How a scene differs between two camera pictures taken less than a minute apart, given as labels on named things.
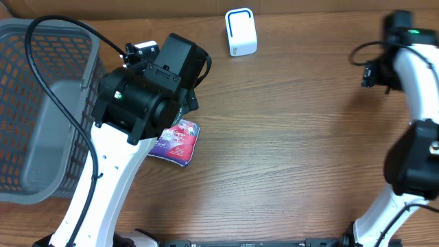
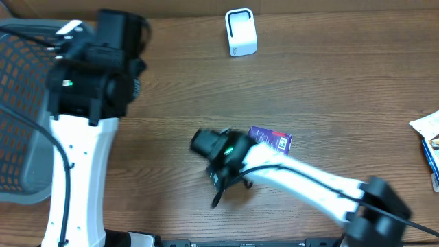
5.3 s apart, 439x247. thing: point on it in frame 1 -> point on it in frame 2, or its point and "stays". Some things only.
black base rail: [310, 242] stays
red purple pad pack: [175, 144] -> [281, 140]
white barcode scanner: [241, 32] stays
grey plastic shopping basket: [42, 152] stays
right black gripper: [370, 73] -> [216, 181]
